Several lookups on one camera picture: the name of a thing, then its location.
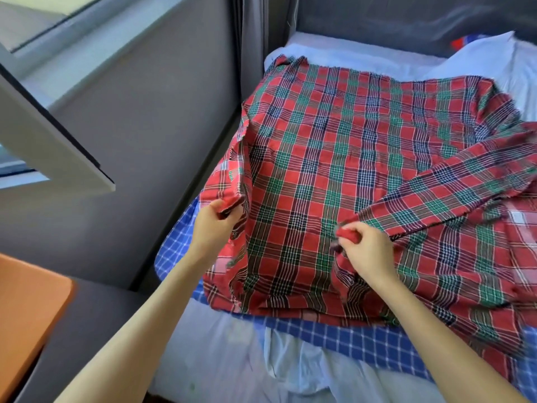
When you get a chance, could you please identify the person's left hand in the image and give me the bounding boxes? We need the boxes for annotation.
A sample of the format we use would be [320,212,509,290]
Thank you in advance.
[189,195,246,262]

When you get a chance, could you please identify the person's right hand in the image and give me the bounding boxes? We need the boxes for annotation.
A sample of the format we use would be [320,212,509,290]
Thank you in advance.
[334,219,403,291]

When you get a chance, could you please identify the blue checked cloth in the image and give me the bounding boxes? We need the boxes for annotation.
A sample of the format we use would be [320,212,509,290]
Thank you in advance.
[153,197,537,403]

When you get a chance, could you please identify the red green plaid cloth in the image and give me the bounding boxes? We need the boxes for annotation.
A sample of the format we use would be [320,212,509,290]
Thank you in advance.
[200,54,537,383]

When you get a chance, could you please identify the person's right forearm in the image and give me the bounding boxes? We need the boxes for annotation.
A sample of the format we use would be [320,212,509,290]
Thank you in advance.
[378,277,530,403]

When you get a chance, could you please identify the person's left forearm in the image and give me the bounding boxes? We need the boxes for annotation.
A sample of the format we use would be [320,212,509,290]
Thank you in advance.
[54,247,221,403]

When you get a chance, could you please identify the white bed sheet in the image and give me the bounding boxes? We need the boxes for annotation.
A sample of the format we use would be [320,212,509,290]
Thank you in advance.
[147,31,537,403]

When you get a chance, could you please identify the white framed window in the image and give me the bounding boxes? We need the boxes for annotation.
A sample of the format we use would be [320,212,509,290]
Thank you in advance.
[0,0,186,194]

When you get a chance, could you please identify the grey curtain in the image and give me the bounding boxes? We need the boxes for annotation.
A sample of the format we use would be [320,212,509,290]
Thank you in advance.
[230,0,295,101]

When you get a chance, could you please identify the white pillow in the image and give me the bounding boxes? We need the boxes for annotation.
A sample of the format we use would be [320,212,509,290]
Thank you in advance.
[423,31,537,123]

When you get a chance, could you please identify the red blue cloth item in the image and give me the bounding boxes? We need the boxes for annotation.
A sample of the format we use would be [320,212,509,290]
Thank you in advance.
[450,33,488,51]

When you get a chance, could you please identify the grey padded headboard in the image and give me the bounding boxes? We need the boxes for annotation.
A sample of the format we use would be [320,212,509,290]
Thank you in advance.
[289,0,537,59]

